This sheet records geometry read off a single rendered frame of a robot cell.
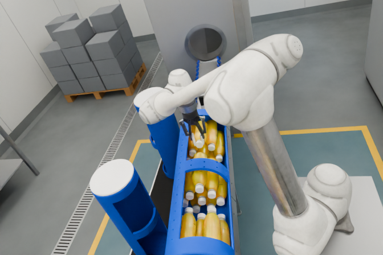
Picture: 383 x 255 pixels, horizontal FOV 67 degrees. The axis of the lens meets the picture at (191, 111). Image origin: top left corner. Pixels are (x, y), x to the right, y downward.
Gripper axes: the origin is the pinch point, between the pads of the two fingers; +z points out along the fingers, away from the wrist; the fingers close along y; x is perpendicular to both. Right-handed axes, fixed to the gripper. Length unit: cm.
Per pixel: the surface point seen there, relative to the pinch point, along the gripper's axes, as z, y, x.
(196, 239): 1, -1, 55
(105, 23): 19, 154, -304
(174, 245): 2, 8, 56
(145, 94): 20, 52, -87
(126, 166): 20, 50, -7
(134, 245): 75, 61, 13
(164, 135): 53, 43, -69
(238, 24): -26, -31, -77
